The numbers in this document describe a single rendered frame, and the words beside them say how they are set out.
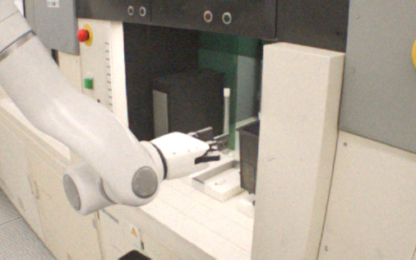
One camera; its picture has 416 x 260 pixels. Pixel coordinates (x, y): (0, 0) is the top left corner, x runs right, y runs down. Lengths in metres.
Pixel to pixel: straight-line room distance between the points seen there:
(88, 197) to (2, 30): 0.27
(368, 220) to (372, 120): 0.17
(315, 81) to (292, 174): 0.16
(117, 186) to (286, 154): 0.27
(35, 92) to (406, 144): 0.53
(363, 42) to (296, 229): 0.33
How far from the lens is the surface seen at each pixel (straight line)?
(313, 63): 0.59
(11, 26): 0.59
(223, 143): 0.78
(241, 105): 1.82
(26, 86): 0.59
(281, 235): 0.73
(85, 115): 0.57
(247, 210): 1.13
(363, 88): 0.60
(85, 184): 0.61
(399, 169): 0.62
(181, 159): 0.69
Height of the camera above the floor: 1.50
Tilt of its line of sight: 22 degrees down
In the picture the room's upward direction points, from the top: straight up
